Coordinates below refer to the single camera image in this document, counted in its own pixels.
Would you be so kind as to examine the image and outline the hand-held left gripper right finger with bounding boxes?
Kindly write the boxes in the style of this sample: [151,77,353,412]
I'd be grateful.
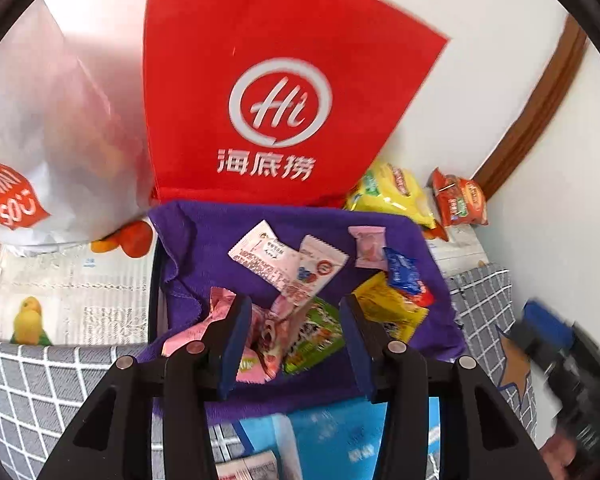
[340,294,553,480]

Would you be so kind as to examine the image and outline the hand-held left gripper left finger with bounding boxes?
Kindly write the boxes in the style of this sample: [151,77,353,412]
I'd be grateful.
[37,294,253,480]

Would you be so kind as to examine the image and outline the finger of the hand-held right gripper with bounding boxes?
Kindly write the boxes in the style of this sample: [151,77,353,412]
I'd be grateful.
[522,299,576,346]

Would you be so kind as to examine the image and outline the pink white-label snack packet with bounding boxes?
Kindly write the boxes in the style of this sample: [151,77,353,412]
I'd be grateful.
[236,295,301,385]

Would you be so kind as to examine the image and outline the green snack packet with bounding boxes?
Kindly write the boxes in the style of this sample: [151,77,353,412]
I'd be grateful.
[281,297,347,377]

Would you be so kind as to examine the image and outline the large pink snack packet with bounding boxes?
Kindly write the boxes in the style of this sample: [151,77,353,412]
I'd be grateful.
[161,287,253,357]

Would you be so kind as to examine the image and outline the yellow triangular snack packet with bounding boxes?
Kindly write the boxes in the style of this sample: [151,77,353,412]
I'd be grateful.
[352,272,429,347]

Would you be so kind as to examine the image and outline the blue snack packet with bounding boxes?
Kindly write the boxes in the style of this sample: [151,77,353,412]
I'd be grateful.
[383,246,435,307]

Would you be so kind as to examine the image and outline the white red-circle snack packet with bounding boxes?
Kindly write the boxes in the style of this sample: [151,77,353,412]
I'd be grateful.
[282,235,349,308]

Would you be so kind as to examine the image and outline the white pink-print snack packet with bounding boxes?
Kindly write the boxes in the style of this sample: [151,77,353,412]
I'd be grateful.
[227,220,301,293]

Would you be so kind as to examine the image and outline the person's right hand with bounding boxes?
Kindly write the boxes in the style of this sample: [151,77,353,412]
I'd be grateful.
[539,432,583,480]

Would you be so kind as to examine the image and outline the blue tissue pack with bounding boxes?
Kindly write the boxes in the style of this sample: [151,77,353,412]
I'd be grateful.
[237,396,443,480]

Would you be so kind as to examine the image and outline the small pink candy packet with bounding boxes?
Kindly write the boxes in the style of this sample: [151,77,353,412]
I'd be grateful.
[348,226,387,269]

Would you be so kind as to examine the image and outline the purple towel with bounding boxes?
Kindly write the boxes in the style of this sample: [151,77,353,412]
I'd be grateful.
[135,199,468,423]

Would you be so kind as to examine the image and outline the newspaper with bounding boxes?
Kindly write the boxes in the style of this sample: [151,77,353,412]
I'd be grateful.
[422,222,488,278]
[0,242,158,347]

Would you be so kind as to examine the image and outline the white striped snack packet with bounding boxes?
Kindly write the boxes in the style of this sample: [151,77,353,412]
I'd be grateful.
[214,451,281,480]

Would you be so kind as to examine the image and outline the orange fruit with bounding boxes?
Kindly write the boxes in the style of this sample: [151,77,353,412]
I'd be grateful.
[117,220,155,259]

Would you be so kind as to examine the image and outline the orange-red chips bag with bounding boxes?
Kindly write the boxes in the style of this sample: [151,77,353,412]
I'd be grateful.
[427,167,489,228]

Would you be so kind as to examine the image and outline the yellow chips bag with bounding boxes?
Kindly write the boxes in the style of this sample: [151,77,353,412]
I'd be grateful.
[344,162,438,231]

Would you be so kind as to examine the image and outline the grey checked star blanket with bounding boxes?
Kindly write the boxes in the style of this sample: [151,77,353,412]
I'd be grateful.
[0,262,538,480]

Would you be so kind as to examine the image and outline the white plastic bag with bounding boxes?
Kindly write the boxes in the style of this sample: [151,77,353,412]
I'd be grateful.
[0,0,156,256]

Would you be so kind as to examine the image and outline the red paper bag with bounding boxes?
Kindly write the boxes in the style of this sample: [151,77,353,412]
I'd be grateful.
[142,0,451,208]

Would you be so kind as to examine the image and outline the black strap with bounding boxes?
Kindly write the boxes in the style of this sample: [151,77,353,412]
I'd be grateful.
[149,237,163,346]

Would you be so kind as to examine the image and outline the brown wooden door frame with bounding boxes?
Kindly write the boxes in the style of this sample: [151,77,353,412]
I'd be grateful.
[472,12,591,196]

